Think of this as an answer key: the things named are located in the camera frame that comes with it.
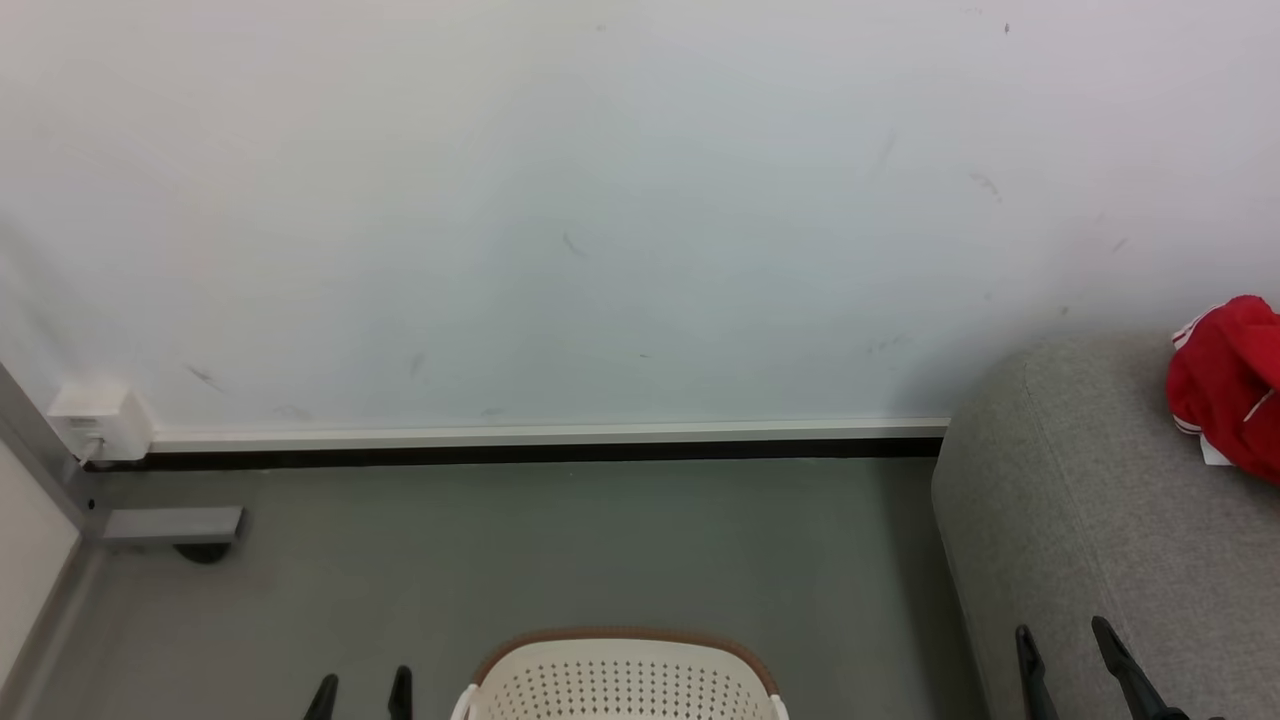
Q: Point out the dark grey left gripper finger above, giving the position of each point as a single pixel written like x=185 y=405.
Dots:
x=322 y=702
x=400 y=695

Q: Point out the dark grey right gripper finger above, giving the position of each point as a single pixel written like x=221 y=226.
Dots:
x=1135 y=675
x=1033 y=680

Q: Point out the red garment with white stripes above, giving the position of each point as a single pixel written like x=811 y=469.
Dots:
x=1225 y=390

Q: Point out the cream perforated plastic laundry basket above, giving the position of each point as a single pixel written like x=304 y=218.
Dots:
x=620 y=685

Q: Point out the grey fabric sofa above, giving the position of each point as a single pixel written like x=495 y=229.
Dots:
x=1100 y=540

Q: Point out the black round frame foot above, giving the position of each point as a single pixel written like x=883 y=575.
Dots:
x=203 y=552

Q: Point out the grey metal frame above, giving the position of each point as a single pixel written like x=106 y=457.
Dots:
x=170 y=523

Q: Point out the white black wall baseboard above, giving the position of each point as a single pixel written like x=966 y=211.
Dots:
x=550 y=443

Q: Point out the white wall socket box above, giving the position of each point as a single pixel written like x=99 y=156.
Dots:
x=100 y=420

